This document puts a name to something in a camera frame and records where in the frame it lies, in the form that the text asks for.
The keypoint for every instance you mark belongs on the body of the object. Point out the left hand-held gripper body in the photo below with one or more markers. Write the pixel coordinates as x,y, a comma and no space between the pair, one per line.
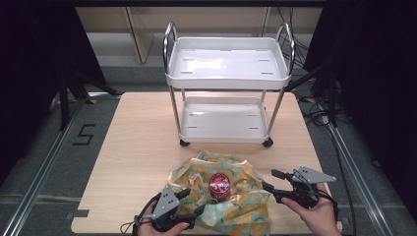
166,205

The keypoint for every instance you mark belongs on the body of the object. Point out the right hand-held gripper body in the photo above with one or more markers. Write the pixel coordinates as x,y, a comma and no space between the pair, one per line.
305,187

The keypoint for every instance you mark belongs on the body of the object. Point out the floral yellow green cloth bag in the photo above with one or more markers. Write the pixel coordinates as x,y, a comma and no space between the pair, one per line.
244,205

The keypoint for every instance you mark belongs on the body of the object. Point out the red drink can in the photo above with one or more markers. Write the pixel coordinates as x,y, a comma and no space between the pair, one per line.
219,187

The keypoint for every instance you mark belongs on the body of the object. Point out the white two-tier trolley cart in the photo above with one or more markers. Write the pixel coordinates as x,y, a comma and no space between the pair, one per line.
226,62

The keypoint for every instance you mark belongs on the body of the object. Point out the person's left hand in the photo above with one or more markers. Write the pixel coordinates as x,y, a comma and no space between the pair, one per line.
147,227

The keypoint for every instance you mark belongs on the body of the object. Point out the person's right hand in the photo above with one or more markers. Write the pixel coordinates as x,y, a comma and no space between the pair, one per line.
319,218

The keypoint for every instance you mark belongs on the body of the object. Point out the black metal stand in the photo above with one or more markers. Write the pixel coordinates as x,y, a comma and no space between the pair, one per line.
331,95
65,98

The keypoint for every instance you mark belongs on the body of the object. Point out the beige wooden cabinet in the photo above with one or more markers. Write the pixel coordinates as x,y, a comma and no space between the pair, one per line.
141,32

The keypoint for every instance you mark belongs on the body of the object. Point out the metal floor rail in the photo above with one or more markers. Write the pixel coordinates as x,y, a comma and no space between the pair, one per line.
357,177
39,177

